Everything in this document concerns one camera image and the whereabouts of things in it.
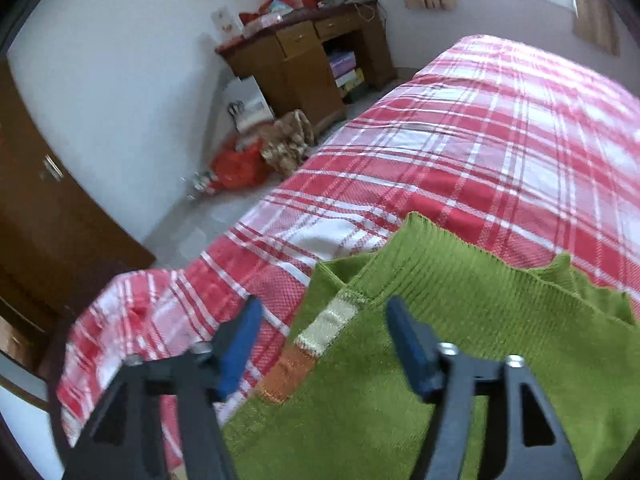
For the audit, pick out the brown wooden desk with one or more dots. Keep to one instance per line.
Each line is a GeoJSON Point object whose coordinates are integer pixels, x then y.
{"type": "Point", "coordinates": [300, 75]}

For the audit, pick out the bed with red plaid sheet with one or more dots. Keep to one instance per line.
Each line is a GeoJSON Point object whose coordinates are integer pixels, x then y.
{"type": "Point", "coordinates": [475, 135]}

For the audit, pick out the brown floral bag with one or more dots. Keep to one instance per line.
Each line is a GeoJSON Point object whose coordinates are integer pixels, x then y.
{"type": "Point", "coordinates": [287, 145]}

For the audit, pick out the purple flat box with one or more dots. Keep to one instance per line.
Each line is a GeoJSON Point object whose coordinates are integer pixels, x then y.
{"type": "Point", "coordinates": [342, 62]}

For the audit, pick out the brown wooden wardrobe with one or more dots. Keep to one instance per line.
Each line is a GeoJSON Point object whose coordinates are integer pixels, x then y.
{"type": "Point", "coordinates": [60, 210]}

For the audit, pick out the white flat box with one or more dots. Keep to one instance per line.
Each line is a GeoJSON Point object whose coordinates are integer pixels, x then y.
{"type": "Point", "coordinates": [350, 79]}

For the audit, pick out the pink gift box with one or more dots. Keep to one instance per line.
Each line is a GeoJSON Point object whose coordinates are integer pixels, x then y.
{"type": "Point", "coordinates": [257, 22]}

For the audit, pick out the green orange striped knit sweater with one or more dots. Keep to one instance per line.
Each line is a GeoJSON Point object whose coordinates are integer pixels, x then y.
{"type": "Point", "coordinates": [475, 310]}

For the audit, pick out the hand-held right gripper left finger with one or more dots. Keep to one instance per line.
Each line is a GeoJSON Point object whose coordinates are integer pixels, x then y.
{"type": "Point", "coordinates": [242, 345]}

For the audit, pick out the red plastic bag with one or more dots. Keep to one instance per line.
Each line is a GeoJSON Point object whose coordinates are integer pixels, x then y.
{"type": "Point", "coordinates": [237, 167]}

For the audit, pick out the white printed card box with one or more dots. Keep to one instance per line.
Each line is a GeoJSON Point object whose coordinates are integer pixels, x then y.
{"type": "Point", "coordinates": [225, 25]}

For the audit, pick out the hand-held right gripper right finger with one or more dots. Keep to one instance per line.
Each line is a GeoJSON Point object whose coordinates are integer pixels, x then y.
{"type": "Point", "coordinates": [410, 355]}

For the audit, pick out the white paper shopping bag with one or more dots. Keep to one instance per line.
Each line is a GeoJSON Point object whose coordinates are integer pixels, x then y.
{"type": "Point", "coordinates": [247, 102]}

